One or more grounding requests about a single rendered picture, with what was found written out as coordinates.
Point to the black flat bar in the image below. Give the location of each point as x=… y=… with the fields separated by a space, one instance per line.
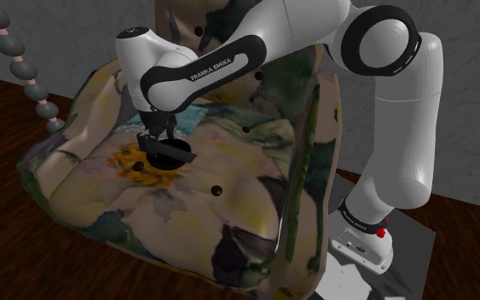
x=148 y=143

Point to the grey robot stand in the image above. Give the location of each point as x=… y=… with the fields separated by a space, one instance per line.
x=414 y=249

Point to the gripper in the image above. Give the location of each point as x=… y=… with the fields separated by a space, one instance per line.
x=156 y=117

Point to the black round bowl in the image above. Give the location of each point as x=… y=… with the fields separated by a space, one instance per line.
x=169 y=162

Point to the floral patterned armchair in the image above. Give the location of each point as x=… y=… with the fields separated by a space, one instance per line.
x=223 y=216

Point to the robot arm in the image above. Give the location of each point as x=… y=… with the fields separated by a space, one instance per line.
x=405 y=124

